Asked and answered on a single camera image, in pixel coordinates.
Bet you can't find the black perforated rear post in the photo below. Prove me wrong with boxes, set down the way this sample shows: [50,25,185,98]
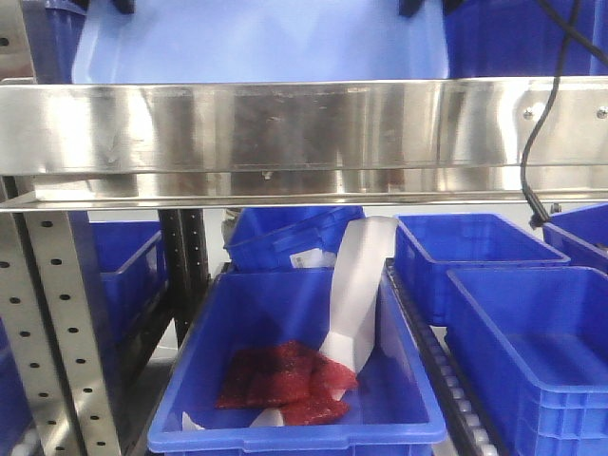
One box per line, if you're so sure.
[158,209,210,347]

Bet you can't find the tilted blue bin behind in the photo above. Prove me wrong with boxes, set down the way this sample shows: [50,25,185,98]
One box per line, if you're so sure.
[224,205,365,272]

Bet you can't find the red bubble bags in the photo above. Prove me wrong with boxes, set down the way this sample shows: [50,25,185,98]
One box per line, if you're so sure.
[216,340,358,426]

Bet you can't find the stainless steel shelf rail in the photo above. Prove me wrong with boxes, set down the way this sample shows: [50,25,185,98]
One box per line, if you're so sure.
[1,77,607,212]

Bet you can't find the blue bin centre right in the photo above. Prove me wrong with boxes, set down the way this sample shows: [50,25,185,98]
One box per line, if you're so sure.
[394,213,571,326]

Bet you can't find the white paper strip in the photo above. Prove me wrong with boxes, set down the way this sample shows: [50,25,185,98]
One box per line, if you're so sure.
[320,216,398,373]

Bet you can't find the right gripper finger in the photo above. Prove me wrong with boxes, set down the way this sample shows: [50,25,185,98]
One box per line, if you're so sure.
[398,0,424,18]

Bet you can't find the blue bin with red bags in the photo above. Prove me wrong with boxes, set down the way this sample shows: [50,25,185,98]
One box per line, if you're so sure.
[147,269,447,455]

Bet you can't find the light blue plastic tray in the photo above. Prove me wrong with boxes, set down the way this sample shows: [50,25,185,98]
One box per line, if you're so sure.
[71,1,448,84]

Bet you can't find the blue bin far right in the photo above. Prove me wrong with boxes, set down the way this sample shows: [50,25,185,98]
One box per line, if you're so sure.
[542,203,607,274]

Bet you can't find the shelf blue bin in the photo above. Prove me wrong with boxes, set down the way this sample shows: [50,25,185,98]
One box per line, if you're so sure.
[445,1,607,78]
[21,1,88,85]

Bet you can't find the blue bin front right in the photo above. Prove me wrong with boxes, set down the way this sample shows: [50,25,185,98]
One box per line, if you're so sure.
[446,266,607,455]

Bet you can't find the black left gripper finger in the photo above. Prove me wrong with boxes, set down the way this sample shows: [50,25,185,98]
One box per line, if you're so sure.
[112,0,135,13]

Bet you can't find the perforated steel shelf post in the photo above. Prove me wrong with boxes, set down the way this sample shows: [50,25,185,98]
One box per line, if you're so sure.
[0,175,124,456]

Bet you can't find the upper shelf blue bin left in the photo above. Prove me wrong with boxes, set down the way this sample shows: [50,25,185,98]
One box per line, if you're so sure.
[21,1,88,85]

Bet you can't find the upper shelf blue bin right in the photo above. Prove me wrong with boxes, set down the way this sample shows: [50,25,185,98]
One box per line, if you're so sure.
[445,1,607,78]

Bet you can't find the blue bin lower left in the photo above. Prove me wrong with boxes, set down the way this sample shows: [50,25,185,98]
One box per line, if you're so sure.
[91,220,167,343]

